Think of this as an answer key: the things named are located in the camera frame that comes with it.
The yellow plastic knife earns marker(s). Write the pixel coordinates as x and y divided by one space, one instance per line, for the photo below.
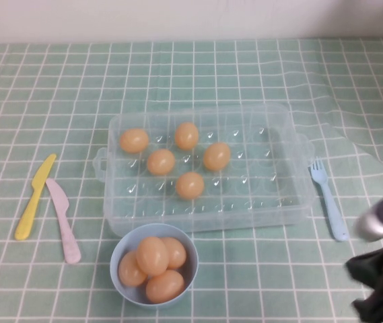
33 202

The brown egg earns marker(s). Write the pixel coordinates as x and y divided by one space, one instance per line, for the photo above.
165 286
128 273
178 252
186 135
134 140
216 156
152 255
190 185
161 162

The pink plastic knife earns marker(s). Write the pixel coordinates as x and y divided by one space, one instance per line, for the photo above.
64 222

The light blue plastic fork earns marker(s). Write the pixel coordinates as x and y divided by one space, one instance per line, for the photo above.
330 205

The green checked tablecloth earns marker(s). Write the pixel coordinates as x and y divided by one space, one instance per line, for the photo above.
43 101

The clear plastic egg box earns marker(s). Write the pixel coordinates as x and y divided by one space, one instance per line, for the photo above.
278 202

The light blue plastic bowl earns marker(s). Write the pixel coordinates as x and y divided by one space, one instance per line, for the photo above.
120 296

